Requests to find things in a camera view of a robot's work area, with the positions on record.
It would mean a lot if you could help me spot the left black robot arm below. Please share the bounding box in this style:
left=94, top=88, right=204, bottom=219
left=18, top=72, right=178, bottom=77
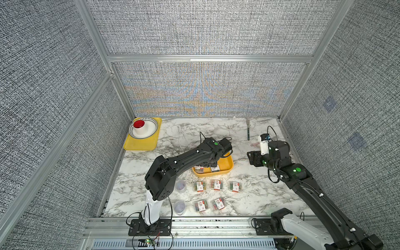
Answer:
left=140, top=137, right=233, bottom=226

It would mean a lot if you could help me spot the white patterned bowl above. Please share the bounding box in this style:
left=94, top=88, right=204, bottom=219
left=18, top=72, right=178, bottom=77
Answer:
left=129, top=117, right=158, bottom=139

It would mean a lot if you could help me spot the yellow flat tray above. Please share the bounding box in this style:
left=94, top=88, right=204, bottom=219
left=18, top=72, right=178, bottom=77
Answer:
left=124, top=117, right=162, bottom=151

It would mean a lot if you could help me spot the paper clip box front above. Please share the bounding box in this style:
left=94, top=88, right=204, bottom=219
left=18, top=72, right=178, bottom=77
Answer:
left=212, top=197, right=226, bottom=210

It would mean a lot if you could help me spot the paper clip box underneath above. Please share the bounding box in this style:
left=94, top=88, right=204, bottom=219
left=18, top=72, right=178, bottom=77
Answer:
left=194, top=166, right=204, bottom=174

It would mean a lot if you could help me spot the clear paper clip box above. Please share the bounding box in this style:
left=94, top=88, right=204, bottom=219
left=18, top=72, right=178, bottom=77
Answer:
left=193, top=181, right=206, bottom=192

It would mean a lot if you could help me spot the white cup red inside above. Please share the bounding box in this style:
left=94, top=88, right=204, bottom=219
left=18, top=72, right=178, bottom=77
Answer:
left=132, top=120, right=146, bottom=132

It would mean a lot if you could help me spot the round clear clip jar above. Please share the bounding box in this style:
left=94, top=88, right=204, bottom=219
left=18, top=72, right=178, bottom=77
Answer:
left=175, top=180, right=187, bottom=193

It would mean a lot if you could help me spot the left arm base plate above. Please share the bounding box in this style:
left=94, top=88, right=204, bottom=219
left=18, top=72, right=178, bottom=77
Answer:
left=128, top=219, right=171, bottom=236

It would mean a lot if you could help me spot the yellow plastic storage box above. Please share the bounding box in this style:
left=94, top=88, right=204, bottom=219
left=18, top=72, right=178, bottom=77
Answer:
left=192, top=156, right=234, bottom=178

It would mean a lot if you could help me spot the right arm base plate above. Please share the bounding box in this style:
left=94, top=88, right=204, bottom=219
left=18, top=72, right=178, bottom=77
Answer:
left=251, top=218, right=280, bottom=236

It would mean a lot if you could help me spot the green handled fork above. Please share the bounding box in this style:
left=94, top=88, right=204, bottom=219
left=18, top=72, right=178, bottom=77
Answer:
left=246, top=118, right=251, bottom=141

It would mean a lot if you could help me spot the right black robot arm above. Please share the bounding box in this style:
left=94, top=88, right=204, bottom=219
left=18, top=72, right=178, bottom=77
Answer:
left=247, top=141, right=383, bottom=250

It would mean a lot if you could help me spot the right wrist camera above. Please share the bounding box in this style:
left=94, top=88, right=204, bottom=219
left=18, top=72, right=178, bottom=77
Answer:
left=259, top=133, right=271, bottom=155

